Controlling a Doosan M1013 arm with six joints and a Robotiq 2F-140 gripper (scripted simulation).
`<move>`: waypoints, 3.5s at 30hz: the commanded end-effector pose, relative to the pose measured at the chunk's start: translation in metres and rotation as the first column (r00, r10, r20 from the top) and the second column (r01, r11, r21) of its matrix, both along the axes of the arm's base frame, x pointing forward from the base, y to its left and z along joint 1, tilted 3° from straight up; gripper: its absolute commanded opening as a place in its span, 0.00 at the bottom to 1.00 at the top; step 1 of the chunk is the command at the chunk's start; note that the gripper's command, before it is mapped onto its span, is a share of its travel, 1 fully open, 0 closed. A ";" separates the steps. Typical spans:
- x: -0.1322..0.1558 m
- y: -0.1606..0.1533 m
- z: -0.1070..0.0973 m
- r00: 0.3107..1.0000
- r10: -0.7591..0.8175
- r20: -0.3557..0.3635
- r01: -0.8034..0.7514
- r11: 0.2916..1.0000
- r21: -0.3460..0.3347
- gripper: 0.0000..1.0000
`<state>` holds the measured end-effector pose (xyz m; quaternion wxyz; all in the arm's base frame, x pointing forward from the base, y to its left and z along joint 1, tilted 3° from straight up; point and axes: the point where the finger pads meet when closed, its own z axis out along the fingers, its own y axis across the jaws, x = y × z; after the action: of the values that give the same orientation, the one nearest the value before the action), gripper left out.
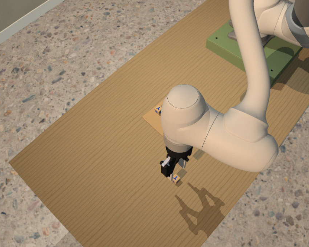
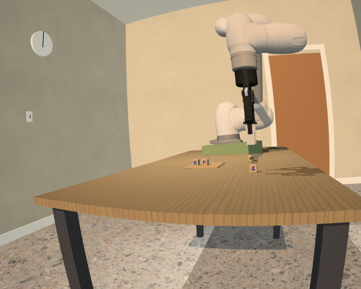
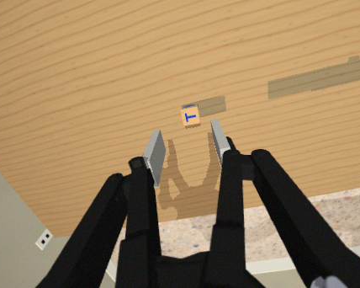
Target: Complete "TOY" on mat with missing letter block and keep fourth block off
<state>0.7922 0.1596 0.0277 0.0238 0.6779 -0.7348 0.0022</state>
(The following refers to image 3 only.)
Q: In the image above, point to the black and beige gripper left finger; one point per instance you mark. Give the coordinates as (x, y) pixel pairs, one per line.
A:
(84, 259)

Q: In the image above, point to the wooden letter block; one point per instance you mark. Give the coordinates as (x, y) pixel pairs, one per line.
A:
(190, 114)

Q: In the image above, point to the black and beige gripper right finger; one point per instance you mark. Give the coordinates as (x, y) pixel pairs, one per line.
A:
(320, 257)

